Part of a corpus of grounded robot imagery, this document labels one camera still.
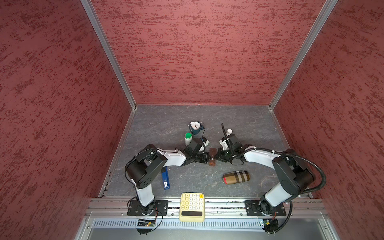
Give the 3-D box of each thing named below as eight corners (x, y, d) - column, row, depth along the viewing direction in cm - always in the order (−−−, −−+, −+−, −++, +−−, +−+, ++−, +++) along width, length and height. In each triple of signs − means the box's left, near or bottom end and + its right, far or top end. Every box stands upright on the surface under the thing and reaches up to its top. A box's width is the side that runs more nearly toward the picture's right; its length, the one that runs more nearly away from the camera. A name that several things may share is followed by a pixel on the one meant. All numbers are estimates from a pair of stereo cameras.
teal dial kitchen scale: (192, 135, 105) (192, 131, 101) (188, 126, 110) (188, 122, 106) (204, 131, 107) (204, 127, 103) (199, 122, 112) (199, 118, 109)
